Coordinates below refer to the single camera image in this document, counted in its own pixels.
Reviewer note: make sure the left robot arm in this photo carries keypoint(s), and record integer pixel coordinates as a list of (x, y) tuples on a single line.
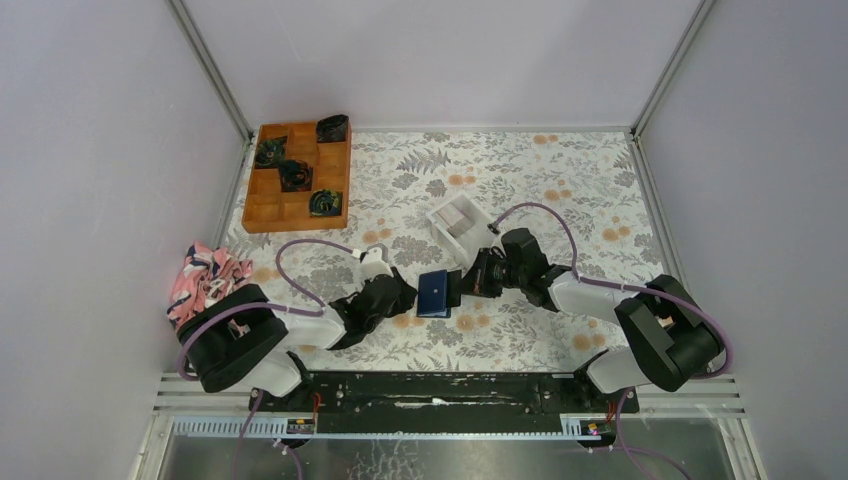
[(245, 339)]

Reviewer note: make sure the blue leather card holder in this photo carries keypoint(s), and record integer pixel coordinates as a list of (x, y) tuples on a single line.
[(432, 300)]

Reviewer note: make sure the floral tablecloth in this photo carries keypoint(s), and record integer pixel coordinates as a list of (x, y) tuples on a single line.
[(577, 193)]

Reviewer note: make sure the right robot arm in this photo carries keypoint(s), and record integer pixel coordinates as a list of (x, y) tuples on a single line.
[(668, 340)]

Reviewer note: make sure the dark rolled cloth bottom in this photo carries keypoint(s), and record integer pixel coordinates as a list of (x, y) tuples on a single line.
[(326, 203)]

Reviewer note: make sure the dark rolled cloth middle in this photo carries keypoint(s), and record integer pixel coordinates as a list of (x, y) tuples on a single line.
[(295, 176)]

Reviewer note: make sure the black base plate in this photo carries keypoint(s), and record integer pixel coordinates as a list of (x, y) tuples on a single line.
[(375, 402)]

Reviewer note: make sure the dark rolled cloth left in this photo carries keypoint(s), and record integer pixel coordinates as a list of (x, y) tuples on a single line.
[(270, 153)]

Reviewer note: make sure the dark rolled cloth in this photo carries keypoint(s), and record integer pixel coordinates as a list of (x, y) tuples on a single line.
[(332, 129), (270, 153), (295, 176), (326, 203)]

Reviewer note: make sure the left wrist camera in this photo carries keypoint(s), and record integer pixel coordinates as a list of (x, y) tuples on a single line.
[(373, 262)]

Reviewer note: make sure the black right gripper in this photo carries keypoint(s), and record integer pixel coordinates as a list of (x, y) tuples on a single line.
[(477, 282)]

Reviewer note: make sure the white plastic card box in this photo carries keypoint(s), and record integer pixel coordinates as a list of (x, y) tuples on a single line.
[(465, 248)]

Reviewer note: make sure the dark rolled cloth top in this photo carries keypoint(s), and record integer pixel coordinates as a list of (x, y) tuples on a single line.
[(332, 129)]

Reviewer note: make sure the wooden compartment tray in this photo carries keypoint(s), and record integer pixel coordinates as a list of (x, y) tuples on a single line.
[(268, 210)]

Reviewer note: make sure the stack of cards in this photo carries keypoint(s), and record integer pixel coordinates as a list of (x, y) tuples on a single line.
[(455, 221)]

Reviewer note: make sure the pink patterned cloth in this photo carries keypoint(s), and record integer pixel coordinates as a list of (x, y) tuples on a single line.
[(208, 275)]

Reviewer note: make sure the black credit card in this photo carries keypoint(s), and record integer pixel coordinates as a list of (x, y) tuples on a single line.
[(454, 289)]

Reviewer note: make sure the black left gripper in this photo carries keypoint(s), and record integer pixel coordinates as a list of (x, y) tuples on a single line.
[(406, 299)]

